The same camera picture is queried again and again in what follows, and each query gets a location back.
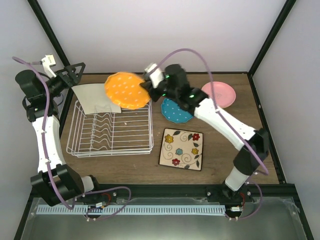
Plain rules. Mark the pink round plate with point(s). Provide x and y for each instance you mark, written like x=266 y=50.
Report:
x=223 y=91

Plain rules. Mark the white wire dish rack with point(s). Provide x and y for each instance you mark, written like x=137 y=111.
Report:
x=110 y=134

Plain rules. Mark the teal dotted plate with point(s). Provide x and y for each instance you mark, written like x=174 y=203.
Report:
x=173 y=113

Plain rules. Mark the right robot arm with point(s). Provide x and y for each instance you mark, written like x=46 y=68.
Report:
x=252 y=144

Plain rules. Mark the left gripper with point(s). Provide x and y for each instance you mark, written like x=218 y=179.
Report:
x=71 y=70

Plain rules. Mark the orange dotted scalloped plate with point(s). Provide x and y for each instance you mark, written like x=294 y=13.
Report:
x=125 y=91

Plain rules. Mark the black front frame rail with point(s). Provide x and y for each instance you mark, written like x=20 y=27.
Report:
x=113 y=192

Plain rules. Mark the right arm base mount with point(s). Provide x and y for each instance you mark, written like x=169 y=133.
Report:
x=222 y=194

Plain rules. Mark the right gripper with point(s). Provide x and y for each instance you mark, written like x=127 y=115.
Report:
x=156 y=95

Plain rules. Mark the cream square plate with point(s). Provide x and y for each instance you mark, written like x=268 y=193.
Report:
x=93 y=99

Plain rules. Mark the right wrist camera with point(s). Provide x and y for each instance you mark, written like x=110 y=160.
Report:
x=154 y=74

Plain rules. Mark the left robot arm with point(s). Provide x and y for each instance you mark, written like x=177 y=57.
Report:
x=55 y=182

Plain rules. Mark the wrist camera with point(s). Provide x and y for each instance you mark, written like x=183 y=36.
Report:
x=154 y=74
x=47 y=63

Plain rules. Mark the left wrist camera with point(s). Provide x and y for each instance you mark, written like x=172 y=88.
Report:
x=47 y=63

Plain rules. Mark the slotted cable duct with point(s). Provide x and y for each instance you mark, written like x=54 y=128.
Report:
x=201 y=210

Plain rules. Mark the square floral plate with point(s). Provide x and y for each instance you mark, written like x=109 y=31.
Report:
x=182 y=149

